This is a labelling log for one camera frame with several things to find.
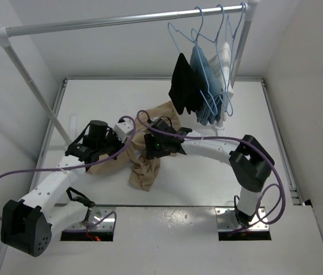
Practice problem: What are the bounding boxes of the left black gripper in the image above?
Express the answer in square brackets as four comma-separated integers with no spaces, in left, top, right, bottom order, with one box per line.
[96,127,127,160]

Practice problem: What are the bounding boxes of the beige t-shirt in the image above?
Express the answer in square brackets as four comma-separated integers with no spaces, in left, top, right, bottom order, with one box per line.
[88,101,181,191]

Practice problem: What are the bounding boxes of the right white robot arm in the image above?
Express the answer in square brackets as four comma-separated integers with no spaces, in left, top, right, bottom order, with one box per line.
[144,119,274,226]

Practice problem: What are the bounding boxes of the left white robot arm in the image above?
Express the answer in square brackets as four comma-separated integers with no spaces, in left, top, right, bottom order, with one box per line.
[1,119,134,257]

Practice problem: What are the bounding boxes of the blue hanger with black shirt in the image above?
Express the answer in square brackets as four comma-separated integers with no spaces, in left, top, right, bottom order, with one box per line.
[168,6,218,115]

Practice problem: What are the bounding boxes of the black t-shirt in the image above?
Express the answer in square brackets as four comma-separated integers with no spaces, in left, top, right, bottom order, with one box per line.
[168,53,204,115]

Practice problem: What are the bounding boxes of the blue t-shirt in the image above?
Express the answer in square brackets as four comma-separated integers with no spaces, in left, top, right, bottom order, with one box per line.
[190,45,223,126]

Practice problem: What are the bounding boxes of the blue hanger with white shirt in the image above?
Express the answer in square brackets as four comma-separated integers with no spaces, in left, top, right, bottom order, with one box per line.
[223,2,248,92]

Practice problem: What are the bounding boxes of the white t-shirt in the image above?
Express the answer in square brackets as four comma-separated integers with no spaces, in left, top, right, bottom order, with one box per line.
[209,42,234,133]

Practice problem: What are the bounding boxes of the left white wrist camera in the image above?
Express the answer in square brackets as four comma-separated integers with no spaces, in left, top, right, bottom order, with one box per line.
[113,121,134,143]

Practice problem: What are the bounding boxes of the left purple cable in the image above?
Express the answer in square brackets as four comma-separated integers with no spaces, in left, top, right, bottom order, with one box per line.
[0,115,137,233]

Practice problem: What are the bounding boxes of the purple cable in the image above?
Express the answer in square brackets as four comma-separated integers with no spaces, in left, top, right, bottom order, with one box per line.
[0,115,137,233]
[136,110,286,235]

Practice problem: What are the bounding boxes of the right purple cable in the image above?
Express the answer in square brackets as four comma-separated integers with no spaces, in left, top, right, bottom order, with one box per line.
[136,110,286,235]

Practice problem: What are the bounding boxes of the white clothes rack frame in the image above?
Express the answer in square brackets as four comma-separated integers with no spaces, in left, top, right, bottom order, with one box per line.
[0,1,260,145]

